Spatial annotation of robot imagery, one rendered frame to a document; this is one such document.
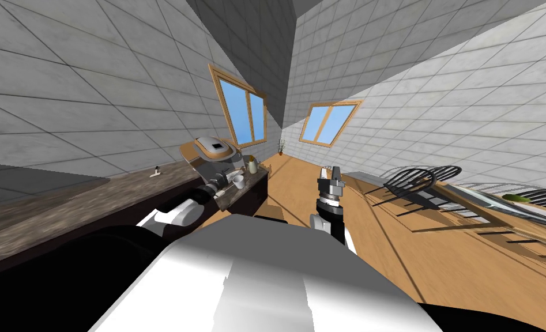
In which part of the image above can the wooden dining table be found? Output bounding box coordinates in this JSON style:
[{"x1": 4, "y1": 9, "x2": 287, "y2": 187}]
[{"x1": 344, "y1": 170, "x2": 546, "y2": 262}]

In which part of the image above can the wooden framed window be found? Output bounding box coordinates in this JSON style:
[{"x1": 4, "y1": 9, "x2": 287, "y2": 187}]
[
  {"x1": 208, "y1": 64, "x2": 269, "y2": 149},
  {"x1": 298, "y1": 99, "x2": 364, "y2": 148}
]

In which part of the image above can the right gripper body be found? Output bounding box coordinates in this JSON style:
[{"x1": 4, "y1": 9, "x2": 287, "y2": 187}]
[{"x1": 317, "y1": 178, "x2": 347, "y2": 199}]

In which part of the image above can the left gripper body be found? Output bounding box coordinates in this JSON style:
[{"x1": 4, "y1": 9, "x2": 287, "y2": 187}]
[{"x1": 212, "y1": 171, "x2": 236, "y2": 197}]

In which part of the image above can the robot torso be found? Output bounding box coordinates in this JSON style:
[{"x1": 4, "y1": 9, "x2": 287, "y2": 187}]
[{"x1": 87, "y1": 214, "x2": 445, "y2": 332}]

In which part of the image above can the white and tan kitchen appliance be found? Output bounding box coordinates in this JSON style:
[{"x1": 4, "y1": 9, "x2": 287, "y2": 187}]
[{"x1": 178, "y1": 135, "x2": 247, "y2": 186}]

